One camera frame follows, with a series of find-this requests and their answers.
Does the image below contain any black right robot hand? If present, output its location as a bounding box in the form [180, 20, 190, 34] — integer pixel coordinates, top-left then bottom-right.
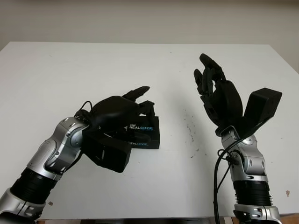
[193, 53, 246, 137]

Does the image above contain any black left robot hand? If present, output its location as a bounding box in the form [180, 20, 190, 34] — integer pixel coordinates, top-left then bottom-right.
[90, 85, 156, 132]

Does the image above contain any black RealSense box lid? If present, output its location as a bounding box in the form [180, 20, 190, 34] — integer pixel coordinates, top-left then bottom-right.
[116, 115, 161, 150]

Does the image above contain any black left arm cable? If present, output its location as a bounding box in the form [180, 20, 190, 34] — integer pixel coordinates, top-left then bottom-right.
[74, 100, 94, 122]

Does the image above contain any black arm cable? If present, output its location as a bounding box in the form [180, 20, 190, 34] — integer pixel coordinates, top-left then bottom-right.
[74, 100, 94, 122]
[211, 137, 243, 224]

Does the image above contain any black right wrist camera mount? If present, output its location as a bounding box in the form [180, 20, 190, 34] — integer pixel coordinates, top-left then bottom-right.
[240, 87, 283, 138]

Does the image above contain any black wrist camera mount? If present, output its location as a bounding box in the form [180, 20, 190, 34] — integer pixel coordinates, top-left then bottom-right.
[82, 132, 132, 174]
[240, 87, 283, 138]

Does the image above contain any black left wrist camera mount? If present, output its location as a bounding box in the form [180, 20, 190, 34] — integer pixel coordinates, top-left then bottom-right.
[82, 132, 132, 174]

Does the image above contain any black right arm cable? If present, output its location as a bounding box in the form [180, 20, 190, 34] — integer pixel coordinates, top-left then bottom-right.
[211, 137, 243, 224]

